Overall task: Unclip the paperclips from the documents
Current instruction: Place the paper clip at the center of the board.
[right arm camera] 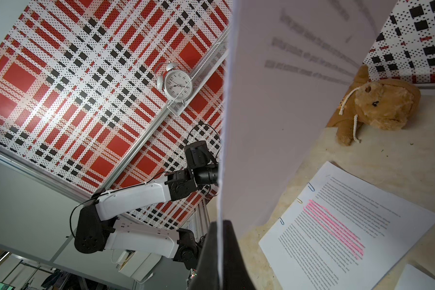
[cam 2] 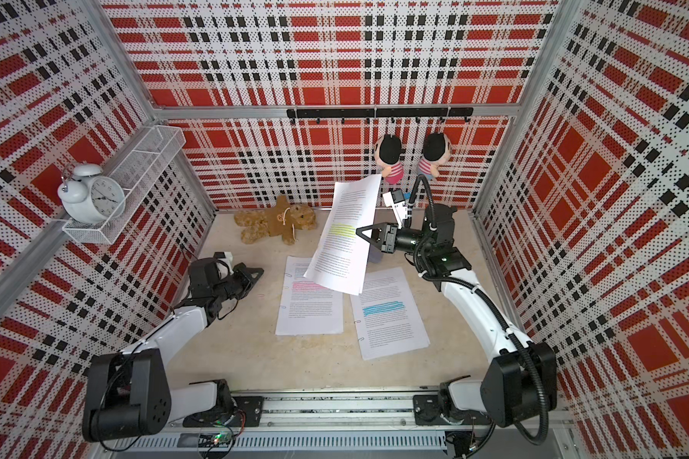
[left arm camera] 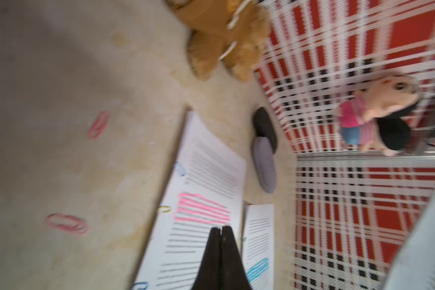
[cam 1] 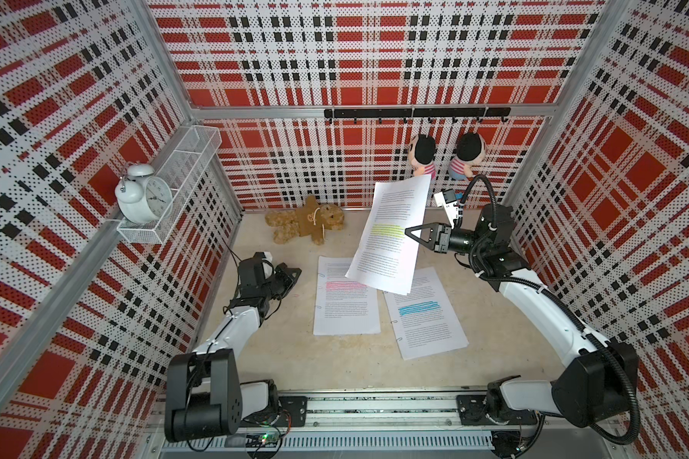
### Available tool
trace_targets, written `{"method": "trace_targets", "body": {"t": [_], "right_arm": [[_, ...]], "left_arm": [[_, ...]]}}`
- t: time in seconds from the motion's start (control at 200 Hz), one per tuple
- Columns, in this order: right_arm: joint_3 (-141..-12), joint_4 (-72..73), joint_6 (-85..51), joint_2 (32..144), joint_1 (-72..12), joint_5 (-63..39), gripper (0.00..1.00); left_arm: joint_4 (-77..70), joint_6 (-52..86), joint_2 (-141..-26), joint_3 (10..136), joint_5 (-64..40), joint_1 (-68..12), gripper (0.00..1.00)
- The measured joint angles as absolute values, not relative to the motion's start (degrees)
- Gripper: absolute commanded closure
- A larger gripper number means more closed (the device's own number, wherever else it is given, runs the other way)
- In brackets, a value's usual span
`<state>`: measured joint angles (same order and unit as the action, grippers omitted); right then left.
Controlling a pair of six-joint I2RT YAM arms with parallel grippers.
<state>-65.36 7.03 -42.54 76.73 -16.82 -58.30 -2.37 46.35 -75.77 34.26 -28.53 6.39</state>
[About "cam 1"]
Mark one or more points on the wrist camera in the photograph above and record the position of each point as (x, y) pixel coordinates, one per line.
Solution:
(254, 271)
(452, 206)

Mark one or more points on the brown teddy bear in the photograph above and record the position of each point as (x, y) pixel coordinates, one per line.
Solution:
(313, 220)

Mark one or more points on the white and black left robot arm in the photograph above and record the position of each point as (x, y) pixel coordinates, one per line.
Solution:
(205, 397)

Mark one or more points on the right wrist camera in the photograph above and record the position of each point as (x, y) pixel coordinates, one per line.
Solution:
(452, 206)

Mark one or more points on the white wire mesh shelf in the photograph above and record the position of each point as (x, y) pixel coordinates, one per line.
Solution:
(183, 170)

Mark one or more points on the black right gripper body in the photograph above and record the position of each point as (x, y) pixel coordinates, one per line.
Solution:
(456, 241)

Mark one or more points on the document with pink highlight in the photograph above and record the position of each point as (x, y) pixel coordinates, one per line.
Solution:
(343, 306)

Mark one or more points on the document with blue highlight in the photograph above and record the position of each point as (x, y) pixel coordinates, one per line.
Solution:
(424, 322)

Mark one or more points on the doll with pink striped shirt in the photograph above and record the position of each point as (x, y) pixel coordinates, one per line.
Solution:
(421, 155)

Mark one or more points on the document with yellow highlight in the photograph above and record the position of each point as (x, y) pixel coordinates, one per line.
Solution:
(386, 256)

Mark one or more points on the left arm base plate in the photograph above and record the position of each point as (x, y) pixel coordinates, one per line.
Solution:
(288, 411)

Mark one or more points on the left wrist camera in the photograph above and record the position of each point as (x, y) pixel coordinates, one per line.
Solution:
(254, 271)

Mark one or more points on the aluminium front rail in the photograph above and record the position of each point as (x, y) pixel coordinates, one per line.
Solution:
(405, 423)

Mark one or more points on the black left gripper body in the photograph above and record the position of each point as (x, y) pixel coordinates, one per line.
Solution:
(277, 286)

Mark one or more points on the black hook rail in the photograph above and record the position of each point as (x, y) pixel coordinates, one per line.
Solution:
(412, 113)

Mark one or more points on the white alarm clock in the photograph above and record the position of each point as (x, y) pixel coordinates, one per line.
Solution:
(142, 196)

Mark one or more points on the doll with blue trousers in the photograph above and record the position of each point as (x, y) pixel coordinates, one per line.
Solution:
(470, 152)

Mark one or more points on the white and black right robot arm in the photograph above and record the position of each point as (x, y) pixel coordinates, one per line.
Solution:
(598, 386)

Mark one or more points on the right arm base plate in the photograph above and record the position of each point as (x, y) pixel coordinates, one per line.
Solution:
(473, 411)

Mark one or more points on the green circuit board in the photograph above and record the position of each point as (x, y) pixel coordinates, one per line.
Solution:
(261, 440)

